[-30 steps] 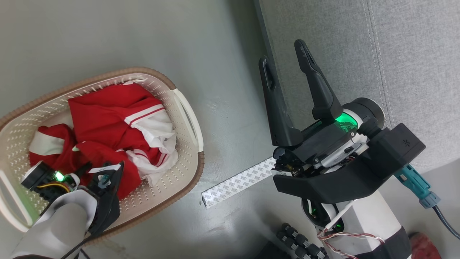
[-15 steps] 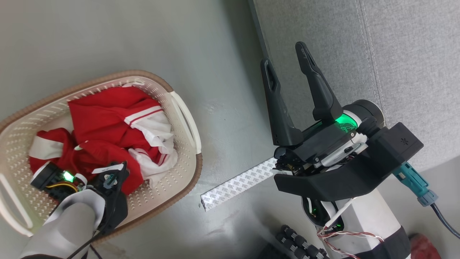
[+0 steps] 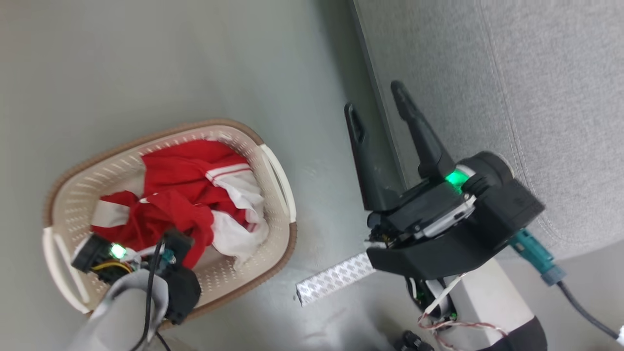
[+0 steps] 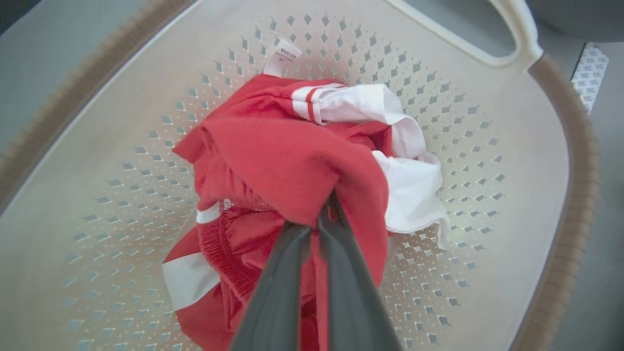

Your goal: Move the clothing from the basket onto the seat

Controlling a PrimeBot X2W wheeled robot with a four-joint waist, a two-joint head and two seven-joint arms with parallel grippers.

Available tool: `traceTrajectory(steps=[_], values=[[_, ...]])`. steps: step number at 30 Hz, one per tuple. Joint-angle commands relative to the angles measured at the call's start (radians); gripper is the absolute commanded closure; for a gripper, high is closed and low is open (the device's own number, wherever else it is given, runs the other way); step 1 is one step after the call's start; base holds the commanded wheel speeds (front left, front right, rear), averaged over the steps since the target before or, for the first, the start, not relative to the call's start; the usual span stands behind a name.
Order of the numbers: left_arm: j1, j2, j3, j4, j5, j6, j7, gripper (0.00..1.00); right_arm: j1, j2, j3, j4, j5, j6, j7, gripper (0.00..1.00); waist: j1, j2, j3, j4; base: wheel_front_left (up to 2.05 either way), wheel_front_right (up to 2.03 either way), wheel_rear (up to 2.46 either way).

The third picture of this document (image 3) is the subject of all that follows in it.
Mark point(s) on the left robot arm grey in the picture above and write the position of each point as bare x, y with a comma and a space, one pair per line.
117, 317

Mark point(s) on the cream perforated laundry basket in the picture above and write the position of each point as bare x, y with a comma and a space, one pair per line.
234, 282

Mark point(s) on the grey fabric sofa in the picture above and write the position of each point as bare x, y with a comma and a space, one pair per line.
536, 87

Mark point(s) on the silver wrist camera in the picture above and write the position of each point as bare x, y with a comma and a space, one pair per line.
446, 219

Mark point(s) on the silver patterned tape strip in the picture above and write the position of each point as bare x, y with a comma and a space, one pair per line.
336, 278

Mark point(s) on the small black knob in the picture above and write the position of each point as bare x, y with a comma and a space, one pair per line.
412, 341

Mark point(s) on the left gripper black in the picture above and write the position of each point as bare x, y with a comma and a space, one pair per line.
183, 292

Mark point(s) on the red and white garment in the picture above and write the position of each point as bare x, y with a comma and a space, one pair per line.
180, 195

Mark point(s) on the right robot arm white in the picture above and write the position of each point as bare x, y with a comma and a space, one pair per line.
492, 302

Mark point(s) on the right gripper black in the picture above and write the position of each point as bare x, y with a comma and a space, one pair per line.
492, 214

